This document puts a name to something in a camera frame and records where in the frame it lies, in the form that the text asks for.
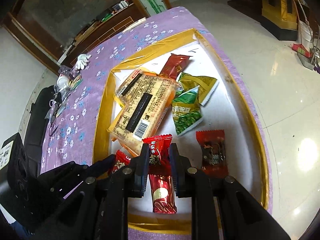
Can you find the red candy packet left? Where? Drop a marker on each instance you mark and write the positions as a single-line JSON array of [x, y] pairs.
[[121, 160]]

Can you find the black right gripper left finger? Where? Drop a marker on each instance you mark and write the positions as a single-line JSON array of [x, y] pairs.
[[128, 182]]

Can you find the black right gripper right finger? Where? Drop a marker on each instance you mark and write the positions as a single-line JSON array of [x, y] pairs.
[[190, 182]]

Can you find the dark red snack bar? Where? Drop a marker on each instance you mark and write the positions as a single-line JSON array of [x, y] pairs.
[[174, 66]]

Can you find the white toy figure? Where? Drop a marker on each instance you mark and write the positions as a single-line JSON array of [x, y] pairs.
[[82, 61]]

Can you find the white tray with yellow tape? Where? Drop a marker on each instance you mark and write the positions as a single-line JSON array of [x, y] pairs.
[[234, 207]]

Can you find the olive green pea packet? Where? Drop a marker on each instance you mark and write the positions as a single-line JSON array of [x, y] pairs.
[[206, 84]]

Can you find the red candy packet center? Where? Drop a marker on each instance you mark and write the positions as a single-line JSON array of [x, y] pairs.
[[159, 162]]

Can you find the green pea snack packet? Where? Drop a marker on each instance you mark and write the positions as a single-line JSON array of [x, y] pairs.
[[186, 111]]

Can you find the red candy packet right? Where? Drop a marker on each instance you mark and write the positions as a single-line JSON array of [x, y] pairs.
[[212, 143]]

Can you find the red candy packet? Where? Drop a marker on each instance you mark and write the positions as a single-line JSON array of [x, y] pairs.
[[121, 160], [159, 162], [212, 143]]

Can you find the orange cracker pack underneath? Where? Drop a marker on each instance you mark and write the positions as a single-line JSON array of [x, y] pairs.
[[125, 144]]

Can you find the gold black pedestal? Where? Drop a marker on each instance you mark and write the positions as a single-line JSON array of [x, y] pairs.
[[279, 17]]

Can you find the black chair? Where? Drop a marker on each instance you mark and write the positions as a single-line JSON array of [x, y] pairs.
[[22, 186]]

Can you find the purple floral tablecloth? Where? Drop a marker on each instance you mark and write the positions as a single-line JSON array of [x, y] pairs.
[[82, 137]]

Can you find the red dustpan and broom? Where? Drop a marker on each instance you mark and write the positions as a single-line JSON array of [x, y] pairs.
[[307, 44]]

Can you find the large orange cracker pack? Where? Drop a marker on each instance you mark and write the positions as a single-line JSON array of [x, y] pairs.
[[145, 98]]

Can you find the dark wooden cabinet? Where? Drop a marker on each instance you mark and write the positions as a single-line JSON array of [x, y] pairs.
[[57, 31]]

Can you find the red snack stick bottom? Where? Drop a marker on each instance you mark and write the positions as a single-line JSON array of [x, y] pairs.
[[162, 192]]

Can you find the clear plastic bag items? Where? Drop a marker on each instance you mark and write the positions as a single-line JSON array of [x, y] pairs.
[[67, 82]]

